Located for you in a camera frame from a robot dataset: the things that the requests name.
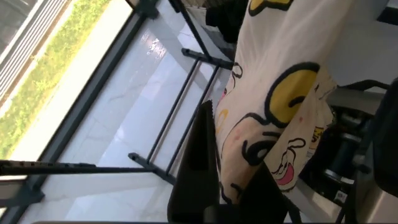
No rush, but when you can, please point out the cream printed garment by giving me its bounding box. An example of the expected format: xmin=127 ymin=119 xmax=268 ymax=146
xmin=214 ymin=0 xmax=357 ymax=205

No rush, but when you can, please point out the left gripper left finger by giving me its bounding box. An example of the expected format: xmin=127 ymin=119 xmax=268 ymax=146
xmin=167 ymin=100 xmax=220 ymax=223

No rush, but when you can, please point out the black garment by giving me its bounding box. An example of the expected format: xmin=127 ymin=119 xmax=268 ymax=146
xmin=205 ymin=0 xmax=249 ymax=44

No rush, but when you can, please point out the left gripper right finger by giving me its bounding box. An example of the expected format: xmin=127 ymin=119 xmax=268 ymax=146
xmin=238 ymin=161 xmax=289 ymax=223

